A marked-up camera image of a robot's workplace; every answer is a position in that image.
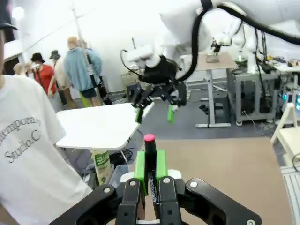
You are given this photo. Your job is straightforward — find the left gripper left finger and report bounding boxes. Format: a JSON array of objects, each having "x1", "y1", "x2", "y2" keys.
[{"x1": 48, "y1": 151, "x2": 147, "y2": 225}]

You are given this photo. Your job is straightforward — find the brown top standing desk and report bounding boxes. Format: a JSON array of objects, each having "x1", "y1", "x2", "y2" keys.
[{"x1": 185, "y1": 52, "x2": 239, "y2": 128}]

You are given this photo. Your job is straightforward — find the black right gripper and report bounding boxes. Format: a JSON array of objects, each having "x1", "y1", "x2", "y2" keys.
[{"x1": 131, "y1": 56, "x2": 187, "y2": 124}]

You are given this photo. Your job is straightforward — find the white side table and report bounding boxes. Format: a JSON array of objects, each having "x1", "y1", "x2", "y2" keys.
[{"x1": 55, "y1": 102, "x2": 155, "y2": 150}]

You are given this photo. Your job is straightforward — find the person in white printed t-shirt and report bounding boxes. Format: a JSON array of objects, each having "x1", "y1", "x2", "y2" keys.
[{"x1": 0, "y1": 74, "x2": 93, "y2": 225}]

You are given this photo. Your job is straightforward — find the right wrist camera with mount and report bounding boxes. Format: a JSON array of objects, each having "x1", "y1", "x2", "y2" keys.
[{"x1": 126, "y1": 45, "x2": 162, "y2": 68}]

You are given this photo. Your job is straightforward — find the loose black floor cables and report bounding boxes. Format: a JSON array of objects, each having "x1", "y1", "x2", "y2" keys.
[{"x1": 110, "y1": 147, "x2": 140, "y2": 165}]

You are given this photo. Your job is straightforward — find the white bottle with green label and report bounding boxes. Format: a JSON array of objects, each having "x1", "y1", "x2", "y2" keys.
[{"x1": 90, "y1": 149, "x2": 112, "y2": 186}]

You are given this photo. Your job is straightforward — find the grey metal equipment rack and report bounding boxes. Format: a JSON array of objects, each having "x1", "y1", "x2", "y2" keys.
[{"x1": 227, "y1": 67, "x2": 284, "y2": 127}]

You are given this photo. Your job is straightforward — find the mannequin with patterned bucket hat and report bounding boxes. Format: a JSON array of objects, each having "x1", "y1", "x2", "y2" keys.
[{"x1": 48, "y1": 50, "x2": 73, "y2": 110}]

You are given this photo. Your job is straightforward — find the black marker with pink cap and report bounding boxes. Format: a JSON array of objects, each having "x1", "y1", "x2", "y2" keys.
[{"x1": 143, "y1": 134, "x2": 163, "y2": 215}]

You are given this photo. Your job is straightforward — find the mannequin in red shirt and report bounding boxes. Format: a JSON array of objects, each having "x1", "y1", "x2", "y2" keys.
[{"x1": 30, "y1": 52, "x2": 58, "y2": 99}]

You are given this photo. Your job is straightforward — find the mannequin in blue sweater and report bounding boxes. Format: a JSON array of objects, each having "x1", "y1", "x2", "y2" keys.
[{"x1": 63, "y1": 36, "x2": 104, "y2": 108}]

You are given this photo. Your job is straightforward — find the white wooden chair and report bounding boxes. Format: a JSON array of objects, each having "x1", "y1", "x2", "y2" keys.
[{"x1": 270, "y1": 103, "x2": 300, "y2": 169}]

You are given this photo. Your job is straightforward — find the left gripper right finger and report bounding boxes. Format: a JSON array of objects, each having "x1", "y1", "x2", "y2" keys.
[{"x1": 156, "y1": 150, "x2": 262, "y2": 225}]

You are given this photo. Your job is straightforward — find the black right wrist hose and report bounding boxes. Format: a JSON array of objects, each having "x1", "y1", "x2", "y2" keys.
[{"x1": 178, "y1": 0, "x2": 213, "y2": 82}]

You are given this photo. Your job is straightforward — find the grooved aluminium platform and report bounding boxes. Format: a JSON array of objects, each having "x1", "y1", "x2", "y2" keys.
[{"x1": 280, "y1": 164, "x2": 300, "y2": 225}]

